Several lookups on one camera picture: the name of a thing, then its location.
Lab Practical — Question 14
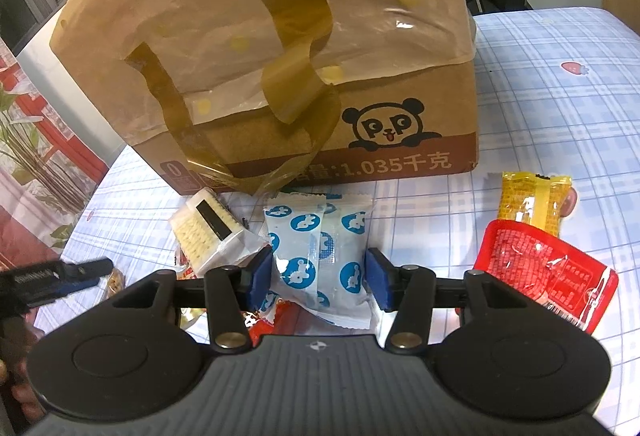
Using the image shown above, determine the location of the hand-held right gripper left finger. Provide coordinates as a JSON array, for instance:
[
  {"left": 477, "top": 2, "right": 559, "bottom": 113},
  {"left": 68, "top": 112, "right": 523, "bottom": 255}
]
[{"left": 107, "top": 245, "right": 275, "bottom": 352}]

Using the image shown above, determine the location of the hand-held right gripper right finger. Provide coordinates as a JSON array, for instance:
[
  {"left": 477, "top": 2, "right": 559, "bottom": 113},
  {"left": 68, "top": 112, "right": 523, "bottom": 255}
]
[{"left": 364, "top": 246, "right": 531, "bottom": 351}]

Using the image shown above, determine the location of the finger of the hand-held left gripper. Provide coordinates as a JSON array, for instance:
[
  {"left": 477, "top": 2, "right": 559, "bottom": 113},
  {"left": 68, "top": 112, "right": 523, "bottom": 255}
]
[{"left": 0, "top": 257, "right": 113, "bottom": 309}]

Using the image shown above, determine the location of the white blue-dotted snack packet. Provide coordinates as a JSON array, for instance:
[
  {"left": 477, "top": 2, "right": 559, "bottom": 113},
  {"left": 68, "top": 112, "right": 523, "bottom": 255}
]
[
  {"left": 320, "top": 193, "right": 375, "bottom": 329},
  {"left": 263, "top": 195, "right": 327, "bottom": 313}
]

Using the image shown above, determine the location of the brown cardboard box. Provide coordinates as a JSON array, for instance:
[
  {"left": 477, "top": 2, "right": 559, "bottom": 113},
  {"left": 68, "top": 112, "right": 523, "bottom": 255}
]
[{"left": 49, "top": 0, "right": 480, "bottom": 197}]

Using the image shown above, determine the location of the person's left hand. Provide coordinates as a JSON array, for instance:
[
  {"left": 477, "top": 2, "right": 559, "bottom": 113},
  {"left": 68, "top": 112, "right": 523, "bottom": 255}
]
[{"left": 0, "top": 358, "right": 46, "bottom": 423}]

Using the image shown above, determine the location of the red and white snack packet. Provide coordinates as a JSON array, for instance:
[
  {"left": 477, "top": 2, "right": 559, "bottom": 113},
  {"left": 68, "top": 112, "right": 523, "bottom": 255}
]
[{"left": 245, "top": 301, "right": 301, "bottom": 348}]

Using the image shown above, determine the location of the clear peanut packet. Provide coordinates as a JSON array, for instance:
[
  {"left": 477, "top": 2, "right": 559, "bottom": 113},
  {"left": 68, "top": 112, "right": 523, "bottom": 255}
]
[{"left": 102, "top": 268, "right": 127, "bottom": 302}]

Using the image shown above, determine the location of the clear cracker packet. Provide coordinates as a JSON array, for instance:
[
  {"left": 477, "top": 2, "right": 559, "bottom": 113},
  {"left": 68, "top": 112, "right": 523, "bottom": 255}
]
[{"left": 170, "top": 187, "right": 271, "bottom": 278}]

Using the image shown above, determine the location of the red printed cloth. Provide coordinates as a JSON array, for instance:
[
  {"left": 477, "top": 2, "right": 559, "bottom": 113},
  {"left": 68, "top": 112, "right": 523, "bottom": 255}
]
[{"left": 0, "top": 36, "right": 126, "bottom": 267}]

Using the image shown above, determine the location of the small yellow snack packet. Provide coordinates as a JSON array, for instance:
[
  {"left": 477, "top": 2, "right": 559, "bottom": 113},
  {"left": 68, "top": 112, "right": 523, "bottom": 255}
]
[{"left": 501, "top": 171, "right": 573, "bottom": 237}]

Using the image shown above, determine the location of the checked tablecloth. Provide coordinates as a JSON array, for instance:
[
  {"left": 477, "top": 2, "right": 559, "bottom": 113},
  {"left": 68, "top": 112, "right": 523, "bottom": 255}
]
[{"left": 30, "top": 6, "right": 640, "bottom": 367}]

